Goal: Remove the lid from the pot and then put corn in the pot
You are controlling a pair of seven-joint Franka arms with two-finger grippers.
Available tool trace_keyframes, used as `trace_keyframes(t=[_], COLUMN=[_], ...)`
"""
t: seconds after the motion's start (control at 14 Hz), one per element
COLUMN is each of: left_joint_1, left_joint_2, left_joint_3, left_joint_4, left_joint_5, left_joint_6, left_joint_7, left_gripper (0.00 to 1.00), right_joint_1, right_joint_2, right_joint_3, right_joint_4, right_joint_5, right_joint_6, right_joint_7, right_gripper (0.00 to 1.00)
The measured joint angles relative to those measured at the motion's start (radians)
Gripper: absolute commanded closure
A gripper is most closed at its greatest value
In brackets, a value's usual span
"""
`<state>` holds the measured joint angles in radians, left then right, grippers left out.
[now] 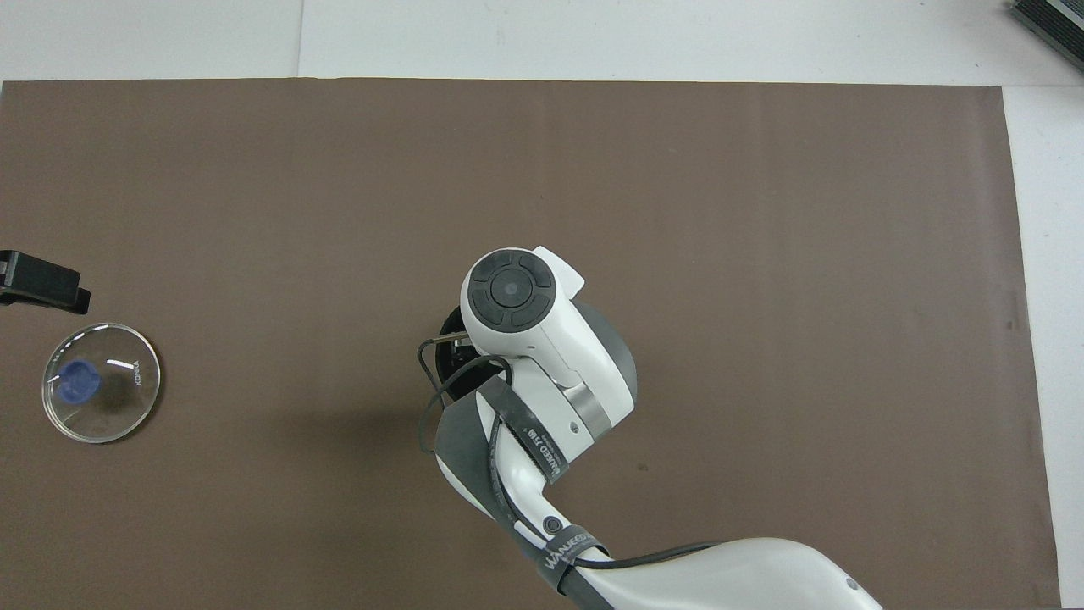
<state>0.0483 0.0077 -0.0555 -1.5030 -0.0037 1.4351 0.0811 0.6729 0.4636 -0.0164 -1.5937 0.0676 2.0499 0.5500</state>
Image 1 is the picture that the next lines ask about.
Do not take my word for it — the glass lid with blue knob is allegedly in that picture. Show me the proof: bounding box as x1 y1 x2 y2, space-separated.
42 322 162 444

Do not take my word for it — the blue saucepan with handle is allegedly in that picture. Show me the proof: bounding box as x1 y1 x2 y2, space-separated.
436 305 475 403

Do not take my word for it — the brown table mat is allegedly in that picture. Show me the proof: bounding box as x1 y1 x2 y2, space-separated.
0 78 1061 610

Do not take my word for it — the dark ribbed box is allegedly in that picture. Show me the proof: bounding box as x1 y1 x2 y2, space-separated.
1012 0 1084 73

